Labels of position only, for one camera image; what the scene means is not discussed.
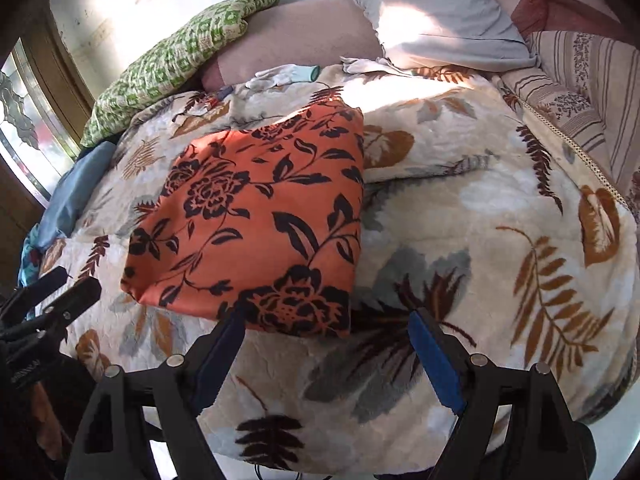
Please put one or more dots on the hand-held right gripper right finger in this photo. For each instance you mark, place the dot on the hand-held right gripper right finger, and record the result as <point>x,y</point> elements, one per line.
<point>435,355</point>

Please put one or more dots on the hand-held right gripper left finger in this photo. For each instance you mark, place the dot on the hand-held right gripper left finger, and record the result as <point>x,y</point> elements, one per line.
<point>217,360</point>

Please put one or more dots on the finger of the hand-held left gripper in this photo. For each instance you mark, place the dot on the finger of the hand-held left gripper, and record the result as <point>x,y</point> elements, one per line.
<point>70,302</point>
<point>37,287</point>

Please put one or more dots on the orange floral cloth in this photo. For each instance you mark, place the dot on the orange floral cloth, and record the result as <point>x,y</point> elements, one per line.
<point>260,210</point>

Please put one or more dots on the colourful patterned cloth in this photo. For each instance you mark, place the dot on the colourful patterned cloth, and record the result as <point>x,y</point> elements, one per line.
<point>30,255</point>

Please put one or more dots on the blue folded blanket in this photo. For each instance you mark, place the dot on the blue folded blanket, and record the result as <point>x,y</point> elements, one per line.
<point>70,195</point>

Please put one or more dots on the leaf print blanket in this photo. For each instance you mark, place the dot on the leaf print blanket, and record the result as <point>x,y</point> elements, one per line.
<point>475,220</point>

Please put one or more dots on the small red white packet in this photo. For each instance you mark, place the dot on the small red white packet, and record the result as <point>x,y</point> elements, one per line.
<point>216,99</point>

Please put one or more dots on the green checkered pillow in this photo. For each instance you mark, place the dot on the green checkered pillow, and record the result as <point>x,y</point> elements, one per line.
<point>170,65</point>

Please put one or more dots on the striped beige pillow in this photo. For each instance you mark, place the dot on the striped beige pillow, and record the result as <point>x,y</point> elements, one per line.
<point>585,90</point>

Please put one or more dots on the grey pillow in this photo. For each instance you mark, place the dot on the grey pillow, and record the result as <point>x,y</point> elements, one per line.
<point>440,15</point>

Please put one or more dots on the wooden window frame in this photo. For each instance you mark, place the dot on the wooden window frame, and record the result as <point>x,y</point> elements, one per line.
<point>40,105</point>

